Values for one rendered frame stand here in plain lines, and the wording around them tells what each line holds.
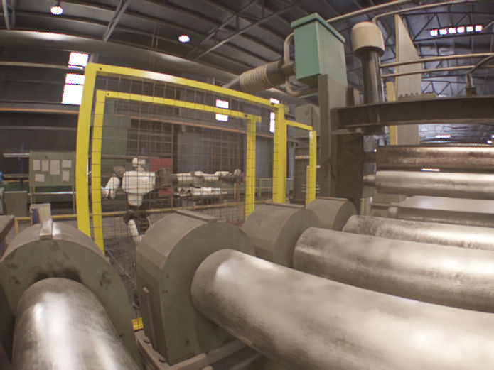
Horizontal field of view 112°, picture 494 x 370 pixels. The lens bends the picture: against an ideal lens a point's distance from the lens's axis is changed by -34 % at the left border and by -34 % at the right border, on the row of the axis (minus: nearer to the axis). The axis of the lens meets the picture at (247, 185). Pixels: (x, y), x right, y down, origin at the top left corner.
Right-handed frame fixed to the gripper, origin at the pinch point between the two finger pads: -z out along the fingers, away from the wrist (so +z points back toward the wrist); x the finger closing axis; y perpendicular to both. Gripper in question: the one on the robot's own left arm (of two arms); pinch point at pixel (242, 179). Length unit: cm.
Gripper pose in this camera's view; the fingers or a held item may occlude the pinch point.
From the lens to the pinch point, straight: 203.6
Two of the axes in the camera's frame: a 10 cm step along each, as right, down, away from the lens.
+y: 0.2, -10.0, -0.4
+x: -7.5, 0.2, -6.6
